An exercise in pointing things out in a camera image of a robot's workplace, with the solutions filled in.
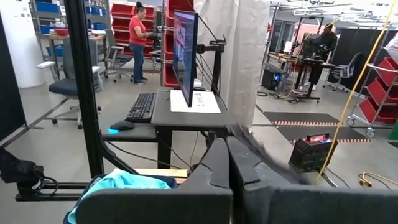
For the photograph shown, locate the black partition panel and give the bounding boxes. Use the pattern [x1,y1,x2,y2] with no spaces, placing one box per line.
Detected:
[0,14,28,143]

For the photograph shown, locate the dark grey desk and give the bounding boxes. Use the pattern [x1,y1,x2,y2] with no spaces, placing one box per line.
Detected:
[101,86,234,169]

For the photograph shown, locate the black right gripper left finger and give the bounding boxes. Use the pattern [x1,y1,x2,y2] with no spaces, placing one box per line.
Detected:
[76,138,234,224]

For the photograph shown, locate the black metal frame post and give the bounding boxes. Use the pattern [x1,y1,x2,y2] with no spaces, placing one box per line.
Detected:
[63,0,137,179]

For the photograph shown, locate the white round pillar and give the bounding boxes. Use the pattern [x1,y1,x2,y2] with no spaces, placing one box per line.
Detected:
[0,0,48,89]

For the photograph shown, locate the black workstation desk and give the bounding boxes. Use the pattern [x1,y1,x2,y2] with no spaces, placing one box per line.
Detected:
[266,51,337,104]

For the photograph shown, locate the black striped floor mat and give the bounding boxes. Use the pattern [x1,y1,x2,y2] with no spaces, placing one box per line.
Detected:
[262,111,373,144]

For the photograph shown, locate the teal drawstring garment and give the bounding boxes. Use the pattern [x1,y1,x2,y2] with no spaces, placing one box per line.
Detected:
[67,169,172,224]

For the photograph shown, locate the black and white office chair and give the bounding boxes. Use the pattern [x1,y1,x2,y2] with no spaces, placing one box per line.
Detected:
[322,52,364,93]

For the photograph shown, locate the wheeled cart with red bins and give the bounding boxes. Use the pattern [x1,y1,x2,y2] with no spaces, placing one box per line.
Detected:
[346,27,398,139]

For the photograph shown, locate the black computer mouse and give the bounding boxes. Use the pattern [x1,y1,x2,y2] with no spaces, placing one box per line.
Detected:
[109,119,136,132]

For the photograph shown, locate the white plastic curtain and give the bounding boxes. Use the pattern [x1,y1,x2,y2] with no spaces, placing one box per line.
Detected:
[193,0,272,128]

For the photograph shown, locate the red bin shelf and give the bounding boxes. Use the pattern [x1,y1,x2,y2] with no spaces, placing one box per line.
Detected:
[109,2,157,58]

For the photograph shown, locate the black keyboard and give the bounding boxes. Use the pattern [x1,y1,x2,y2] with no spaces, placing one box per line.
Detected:
[124,92,157,123]

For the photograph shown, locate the black metal frame rail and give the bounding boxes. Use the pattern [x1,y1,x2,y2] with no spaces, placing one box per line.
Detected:
[14,181,94,202]

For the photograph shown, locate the black room divider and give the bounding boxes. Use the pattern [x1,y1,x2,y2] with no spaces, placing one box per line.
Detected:
[328,27,398,98]

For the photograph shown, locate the grey office chair white armrests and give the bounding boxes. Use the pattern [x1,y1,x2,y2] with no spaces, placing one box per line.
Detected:
[35,37,104,130]

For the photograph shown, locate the tall red bin rack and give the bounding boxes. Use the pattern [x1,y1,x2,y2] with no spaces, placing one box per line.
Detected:
[160,0,195,88]

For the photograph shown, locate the red and black power box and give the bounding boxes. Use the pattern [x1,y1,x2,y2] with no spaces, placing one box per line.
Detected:
[287,133,340,174]

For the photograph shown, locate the coiled yellow cable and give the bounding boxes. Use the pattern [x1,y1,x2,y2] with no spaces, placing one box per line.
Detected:
[356,170,398,190]

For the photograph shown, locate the black computer tower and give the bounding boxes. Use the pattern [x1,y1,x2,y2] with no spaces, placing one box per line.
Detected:
[261,67,287,92]

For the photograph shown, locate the person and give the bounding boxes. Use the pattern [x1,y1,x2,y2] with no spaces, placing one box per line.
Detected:
[128,1,155,86]
[309,22,339,91]

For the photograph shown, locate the white paper sheet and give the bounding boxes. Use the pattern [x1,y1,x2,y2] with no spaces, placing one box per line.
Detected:
[169,89,222,114]

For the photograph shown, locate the black computer monitor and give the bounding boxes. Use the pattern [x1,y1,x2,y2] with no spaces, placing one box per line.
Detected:
[172,9,200,108]

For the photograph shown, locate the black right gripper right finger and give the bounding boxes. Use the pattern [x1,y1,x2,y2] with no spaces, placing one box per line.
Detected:
[226,136,398,224]

